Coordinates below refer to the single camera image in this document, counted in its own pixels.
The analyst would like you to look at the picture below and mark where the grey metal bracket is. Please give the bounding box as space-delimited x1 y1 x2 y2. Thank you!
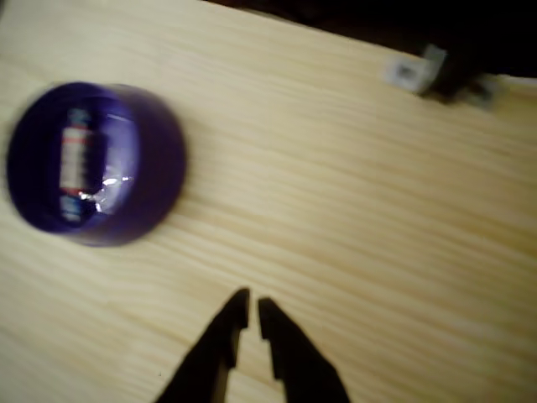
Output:
383 43 448 97

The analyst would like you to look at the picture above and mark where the purple bowl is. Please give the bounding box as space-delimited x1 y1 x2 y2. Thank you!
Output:
5 81 189 249

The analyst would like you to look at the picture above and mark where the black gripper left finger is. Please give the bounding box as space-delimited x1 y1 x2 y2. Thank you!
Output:
154 287 252 403

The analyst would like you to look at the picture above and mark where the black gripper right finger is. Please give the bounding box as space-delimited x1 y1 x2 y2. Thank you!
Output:
257 296 350 403

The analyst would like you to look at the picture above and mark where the white candy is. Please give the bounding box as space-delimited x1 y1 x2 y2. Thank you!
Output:
57 107 136 223

